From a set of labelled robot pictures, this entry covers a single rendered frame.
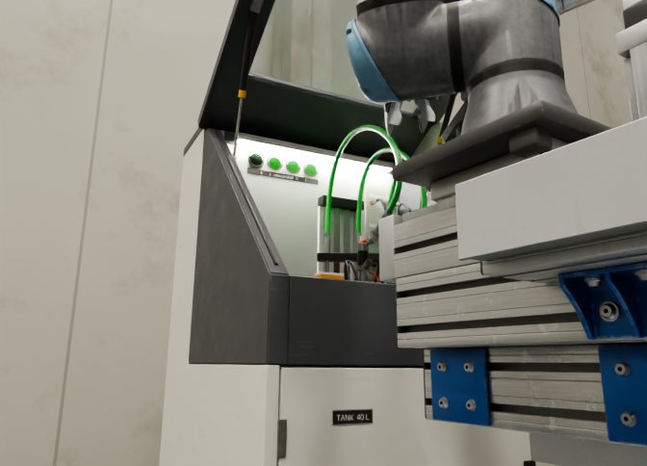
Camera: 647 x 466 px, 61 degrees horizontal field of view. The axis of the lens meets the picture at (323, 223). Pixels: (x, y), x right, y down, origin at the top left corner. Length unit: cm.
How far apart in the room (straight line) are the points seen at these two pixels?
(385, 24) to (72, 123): 263
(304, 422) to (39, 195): 232
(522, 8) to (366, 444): 76
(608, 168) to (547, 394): 29
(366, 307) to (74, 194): 227
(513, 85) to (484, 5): 12
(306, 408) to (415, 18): 66
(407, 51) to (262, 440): 66
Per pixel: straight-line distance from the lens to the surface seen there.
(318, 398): 102
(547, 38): 73
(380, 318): 109
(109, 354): 304
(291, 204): 165
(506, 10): 74
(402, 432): 112
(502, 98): 67
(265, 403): 98
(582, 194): 43
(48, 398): 301
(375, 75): 74
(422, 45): 73
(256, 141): 163
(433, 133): 183
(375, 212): 178
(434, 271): 69
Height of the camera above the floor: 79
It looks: 14 degrees up
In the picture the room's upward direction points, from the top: 1 degrees clockwise
